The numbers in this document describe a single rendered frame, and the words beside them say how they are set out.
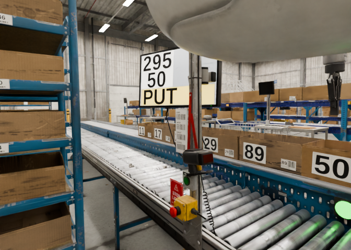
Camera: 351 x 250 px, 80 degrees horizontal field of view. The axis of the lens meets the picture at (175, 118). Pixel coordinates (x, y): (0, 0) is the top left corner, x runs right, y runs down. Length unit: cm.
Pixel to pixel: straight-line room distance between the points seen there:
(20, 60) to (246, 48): 80
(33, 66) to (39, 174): 37
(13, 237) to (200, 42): 91
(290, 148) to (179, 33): 115
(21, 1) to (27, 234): 79
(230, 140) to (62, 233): 108
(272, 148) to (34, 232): 118
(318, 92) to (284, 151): 481
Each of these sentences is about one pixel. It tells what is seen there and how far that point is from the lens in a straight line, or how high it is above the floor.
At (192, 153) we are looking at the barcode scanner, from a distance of 77.
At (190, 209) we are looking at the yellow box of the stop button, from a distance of 89.
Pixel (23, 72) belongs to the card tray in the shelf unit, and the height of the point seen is 137.
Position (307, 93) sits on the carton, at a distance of 614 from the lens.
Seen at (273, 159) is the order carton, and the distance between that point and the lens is 135.
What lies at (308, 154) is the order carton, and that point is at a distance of 126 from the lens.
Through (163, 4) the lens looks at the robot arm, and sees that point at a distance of 19.
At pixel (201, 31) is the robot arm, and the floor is 131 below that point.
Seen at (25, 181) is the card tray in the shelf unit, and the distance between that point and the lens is 90.
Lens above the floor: 125
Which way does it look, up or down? 3 degrees down
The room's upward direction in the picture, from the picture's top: 1 degrees counter-clockwise
